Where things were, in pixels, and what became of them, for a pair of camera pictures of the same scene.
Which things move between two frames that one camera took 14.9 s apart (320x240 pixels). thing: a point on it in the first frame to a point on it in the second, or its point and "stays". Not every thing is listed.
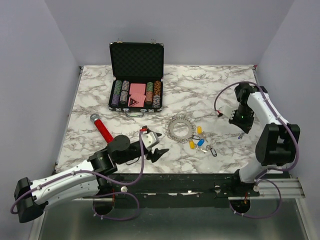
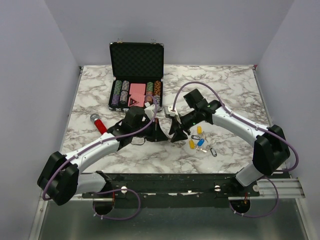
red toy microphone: [95, 118] stays
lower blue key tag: [200, 142] stays
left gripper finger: [157, 153] to [159, 135]
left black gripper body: [144, 151] to [148, 133]
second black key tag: [195, 137] stays
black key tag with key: [214, 152] stays
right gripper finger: [246, 127] to [179, 135]
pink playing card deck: [137, 91] stays
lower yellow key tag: [192, 144] stays
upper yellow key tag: [199, 130] stays
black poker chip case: [136, 74] stays
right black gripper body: [243, 115] to [187, 121]
